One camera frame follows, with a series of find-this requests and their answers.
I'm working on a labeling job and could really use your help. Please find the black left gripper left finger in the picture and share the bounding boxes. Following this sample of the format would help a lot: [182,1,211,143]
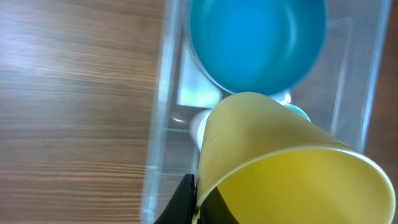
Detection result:
[154,174,196,224]

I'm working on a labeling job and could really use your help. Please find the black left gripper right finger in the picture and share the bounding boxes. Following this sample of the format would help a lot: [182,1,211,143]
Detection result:
[200,187,239,224]

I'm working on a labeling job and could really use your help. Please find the yellow cup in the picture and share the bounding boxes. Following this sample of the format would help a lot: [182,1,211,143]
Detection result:
[197,92,396,224]

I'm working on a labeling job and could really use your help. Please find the grey cup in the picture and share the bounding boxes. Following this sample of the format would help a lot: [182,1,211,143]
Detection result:
[189,110,211,151]

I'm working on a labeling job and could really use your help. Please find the small mint green bowl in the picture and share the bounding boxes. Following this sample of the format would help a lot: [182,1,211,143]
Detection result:
[284,103,311,122]

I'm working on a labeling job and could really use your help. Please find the dark blue bowl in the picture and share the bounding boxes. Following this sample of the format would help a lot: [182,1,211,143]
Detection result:
[184,0,327,95]

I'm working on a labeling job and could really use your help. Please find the clear plastic storage container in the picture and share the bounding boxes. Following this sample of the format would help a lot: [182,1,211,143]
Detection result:
[141,0,393,223]

